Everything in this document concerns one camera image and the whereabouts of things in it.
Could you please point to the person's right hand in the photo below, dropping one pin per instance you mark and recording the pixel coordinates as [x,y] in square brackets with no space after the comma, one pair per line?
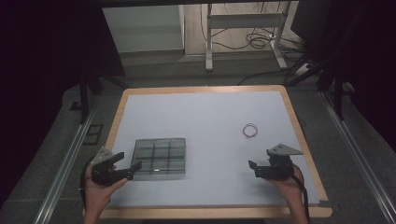
[291,189]

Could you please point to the person's left hand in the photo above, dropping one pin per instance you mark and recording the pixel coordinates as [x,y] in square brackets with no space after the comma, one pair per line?
[98,196]

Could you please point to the white metal desk frame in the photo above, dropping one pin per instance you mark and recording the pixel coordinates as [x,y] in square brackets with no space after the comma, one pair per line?
[246,21]

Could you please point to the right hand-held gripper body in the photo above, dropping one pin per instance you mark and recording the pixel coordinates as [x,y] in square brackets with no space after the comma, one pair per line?
[280,169]

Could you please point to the black metal stand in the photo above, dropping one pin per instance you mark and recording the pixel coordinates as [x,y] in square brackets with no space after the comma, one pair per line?
[338,99]
[83,102]

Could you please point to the small red rubber band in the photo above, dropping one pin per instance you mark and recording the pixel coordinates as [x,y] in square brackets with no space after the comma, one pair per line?
[244,132]

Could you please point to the dark curtain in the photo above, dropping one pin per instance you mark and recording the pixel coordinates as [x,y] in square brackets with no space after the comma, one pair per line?
[37,62]
[370,62]

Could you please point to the black floor frame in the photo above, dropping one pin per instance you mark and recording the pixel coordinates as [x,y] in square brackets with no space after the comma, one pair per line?
[93,134]

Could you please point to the clear plastic compartment box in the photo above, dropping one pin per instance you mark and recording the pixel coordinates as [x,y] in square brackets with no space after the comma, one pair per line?
[160,158]

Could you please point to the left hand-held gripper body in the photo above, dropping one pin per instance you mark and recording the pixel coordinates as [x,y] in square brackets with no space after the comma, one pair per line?
[104,175]

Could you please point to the aluminium floor rail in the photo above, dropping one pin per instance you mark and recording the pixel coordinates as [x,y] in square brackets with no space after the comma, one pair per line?
[358,155]
[65,168]

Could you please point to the grey cabinet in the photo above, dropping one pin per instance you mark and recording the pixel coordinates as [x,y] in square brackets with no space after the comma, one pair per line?
[143,28]

